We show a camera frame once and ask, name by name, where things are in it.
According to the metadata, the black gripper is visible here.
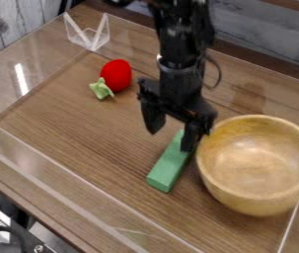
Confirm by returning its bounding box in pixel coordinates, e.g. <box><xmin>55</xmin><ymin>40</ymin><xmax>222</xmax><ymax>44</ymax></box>
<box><xmin>139</xmin><ymin>62</ymin><xmax>218</xmax><ymax>152</ymax></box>

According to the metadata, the green rectangular block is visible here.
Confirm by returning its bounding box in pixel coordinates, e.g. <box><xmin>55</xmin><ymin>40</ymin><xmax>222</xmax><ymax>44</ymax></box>
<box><xmin>147</xmin><ymin>130</ymin><xmax>191</xmax><ymax>193</ymax></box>

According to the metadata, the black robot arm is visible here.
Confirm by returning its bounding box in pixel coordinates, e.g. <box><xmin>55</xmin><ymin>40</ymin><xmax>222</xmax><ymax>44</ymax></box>
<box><xmin>104</xmin><ymin>0</ymin><xmax>218</xmax><ymax>152</ymax></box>

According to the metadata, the light wooden bowl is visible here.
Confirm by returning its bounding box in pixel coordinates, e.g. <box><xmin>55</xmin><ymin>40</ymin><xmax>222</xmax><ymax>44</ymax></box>
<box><xmin>195</xmin><ymin>115</ymin><xmax>299</xmax><ymax>216</ymax></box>

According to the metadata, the red plush strawberry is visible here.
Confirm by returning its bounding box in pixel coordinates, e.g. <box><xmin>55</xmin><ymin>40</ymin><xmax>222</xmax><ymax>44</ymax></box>
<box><xmin>88</xmin><ymin>59</ymin><xmax>132</xmax><ymax>100</ymax></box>

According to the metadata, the clear acrylic enclosure wall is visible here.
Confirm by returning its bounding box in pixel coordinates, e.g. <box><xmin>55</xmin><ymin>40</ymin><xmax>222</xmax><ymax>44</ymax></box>
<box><xmin>0</xmin><ymin>18</ymin><xmax>299</xmax><ymax>253</ymax></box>

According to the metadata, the black cable lower left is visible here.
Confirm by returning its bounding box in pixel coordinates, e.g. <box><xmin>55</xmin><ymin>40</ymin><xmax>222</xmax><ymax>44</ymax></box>
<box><xmin>0</xmin><ymin>224</ymin><xmax>25</xmax><ymax>253</ymax></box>

